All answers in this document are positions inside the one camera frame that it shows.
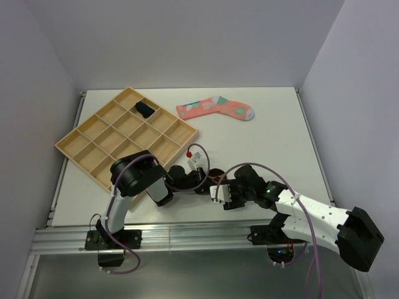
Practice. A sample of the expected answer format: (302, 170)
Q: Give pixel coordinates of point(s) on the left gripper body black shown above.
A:
(194, 180)

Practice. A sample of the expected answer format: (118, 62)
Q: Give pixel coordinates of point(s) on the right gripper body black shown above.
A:
(239, 195)

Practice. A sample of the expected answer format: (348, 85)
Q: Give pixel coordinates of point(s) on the brown orange argyle sock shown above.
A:
(216, 175)

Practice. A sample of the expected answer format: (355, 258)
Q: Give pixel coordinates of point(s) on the navy ankle sock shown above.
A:
(145, 110)

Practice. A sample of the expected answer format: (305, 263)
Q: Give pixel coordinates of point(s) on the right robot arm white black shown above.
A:
(350, 233)

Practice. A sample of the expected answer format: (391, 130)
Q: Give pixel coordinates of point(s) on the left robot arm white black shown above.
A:
(138, 173)

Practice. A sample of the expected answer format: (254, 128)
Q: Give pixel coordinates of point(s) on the pink patterned sock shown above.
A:
(216, 105)

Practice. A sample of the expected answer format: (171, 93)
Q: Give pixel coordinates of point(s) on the wooden compartment tray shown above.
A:
(109, 128)

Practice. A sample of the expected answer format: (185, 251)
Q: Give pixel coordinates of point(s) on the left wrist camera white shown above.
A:
(193, 159)

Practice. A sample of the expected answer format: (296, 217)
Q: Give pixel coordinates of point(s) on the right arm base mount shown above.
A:
(280, 249)

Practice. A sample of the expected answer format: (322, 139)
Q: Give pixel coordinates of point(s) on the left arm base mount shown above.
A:
(111, 254)

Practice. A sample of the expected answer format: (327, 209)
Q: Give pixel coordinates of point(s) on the aluminium frame rail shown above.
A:
(155, 237)

